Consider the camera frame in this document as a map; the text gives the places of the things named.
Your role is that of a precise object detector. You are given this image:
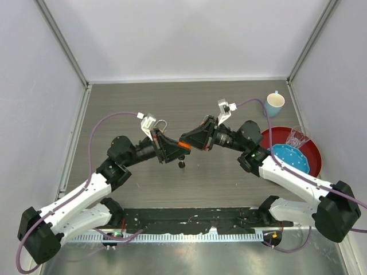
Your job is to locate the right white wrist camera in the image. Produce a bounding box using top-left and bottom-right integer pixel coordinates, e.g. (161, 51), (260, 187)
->
(217, 99), (237, 125)

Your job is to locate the purple cable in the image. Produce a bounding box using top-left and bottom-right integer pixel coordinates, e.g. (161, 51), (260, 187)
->
(15, 111), (144, 274)
(236, 98), (367, 253)

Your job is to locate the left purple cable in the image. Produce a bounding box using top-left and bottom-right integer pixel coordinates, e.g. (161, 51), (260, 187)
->
(15, 111), (144, 274)

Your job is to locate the orange black padlock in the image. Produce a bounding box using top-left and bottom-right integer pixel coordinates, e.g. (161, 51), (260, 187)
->
(178, 141), (192, 150)

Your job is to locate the large brass padlock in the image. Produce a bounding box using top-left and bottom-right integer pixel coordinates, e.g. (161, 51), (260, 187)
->
(154, 119), (167, 133)

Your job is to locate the light blue mug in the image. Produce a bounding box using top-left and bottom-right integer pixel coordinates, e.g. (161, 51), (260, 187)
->
(263, 91), (286, 117)

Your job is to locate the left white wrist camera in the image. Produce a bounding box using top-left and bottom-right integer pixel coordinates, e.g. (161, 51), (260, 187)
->
(136, 112), (157, 140)

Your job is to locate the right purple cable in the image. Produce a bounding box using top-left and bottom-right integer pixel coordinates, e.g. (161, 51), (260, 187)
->
(236, 98), (367, 253)

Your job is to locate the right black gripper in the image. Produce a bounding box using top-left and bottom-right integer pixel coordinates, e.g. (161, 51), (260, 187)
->
(180, 116), (247, 153)

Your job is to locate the blue dotted plate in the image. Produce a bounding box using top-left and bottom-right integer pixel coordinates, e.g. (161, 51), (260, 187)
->
(272, 144), (310, 174)

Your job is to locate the red round tray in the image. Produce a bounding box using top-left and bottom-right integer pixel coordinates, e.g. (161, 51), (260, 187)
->
(272, 127), (322, 177)

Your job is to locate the white slotted cable duct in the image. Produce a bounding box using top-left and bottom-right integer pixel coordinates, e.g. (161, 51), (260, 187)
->
(61, 231), (264, 243)

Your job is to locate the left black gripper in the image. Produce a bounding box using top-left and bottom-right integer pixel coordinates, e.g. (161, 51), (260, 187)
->
(123, 128), (189, 168)

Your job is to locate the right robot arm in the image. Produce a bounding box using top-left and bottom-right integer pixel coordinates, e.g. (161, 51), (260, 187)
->
(179, 116), (361, 243)

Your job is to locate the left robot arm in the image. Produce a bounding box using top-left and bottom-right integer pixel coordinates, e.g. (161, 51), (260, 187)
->
(16, 129), (191, 265)

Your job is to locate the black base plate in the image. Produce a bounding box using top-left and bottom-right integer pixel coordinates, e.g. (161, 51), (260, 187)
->
(89, 206), (293, 236)

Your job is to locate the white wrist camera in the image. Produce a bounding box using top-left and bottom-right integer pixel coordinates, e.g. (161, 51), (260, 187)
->
(217, 99), (237, 125)
(136, 112), (157, 140)

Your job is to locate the clear drinking glass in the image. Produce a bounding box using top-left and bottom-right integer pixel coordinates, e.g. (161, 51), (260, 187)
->
(286, 125), (310, 149)

